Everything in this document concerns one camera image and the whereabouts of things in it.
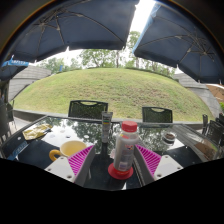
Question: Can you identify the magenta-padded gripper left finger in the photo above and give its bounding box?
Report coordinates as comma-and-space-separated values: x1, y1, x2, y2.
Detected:
44, 144, 98, 188

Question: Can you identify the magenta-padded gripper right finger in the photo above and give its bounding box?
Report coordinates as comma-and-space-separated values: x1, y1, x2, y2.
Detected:
132, 143, 184, 187

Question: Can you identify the clear red-capped drink bottle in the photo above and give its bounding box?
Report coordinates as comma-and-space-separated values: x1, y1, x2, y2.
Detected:
113, 120, 139, 173

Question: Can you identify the yellow ceramic mug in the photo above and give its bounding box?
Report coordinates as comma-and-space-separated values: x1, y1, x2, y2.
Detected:
48, 139, 88, 163

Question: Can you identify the small round ashtray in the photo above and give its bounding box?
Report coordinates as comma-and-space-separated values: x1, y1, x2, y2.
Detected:
162, 130, 178, 145

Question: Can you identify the yellow foil packet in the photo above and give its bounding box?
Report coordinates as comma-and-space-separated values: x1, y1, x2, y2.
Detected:
22, 123, 53, 141

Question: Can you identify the dark mesh-back patio chair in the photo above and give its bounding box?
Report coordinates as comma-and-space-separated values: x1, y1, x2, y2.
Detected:
67, 99, 109, 120
141, 106, 174, 124

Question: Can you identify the flat round red coaster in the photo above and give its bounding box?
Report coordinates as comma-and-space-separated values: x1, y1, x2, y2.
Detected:
107, 162, 134, 181

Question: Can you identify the dark wicker chair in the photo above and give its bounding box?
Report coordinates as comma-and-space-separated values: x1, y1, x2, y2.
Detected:
201, 113, 224, 146

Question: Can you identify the grey squeeze tube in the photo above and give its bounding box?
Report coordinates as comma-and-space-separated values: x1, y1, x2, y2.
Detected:
100, 111, 114, 144

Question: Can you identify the grey wooden shed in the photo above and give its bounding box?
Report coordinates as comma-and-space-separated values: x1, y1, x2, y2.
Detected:
8, 64, 53, 101
173, 72, 218, 118

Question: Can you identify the navy umbrella with blue band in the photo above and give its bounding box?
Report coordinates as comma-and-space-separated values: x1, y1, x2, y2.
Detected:
0, 54, 30, 81

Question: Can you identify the large navy patio umbrella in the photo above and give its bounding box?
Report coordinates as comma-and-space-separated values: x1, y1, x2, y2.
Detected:
3, 0, 140, 64

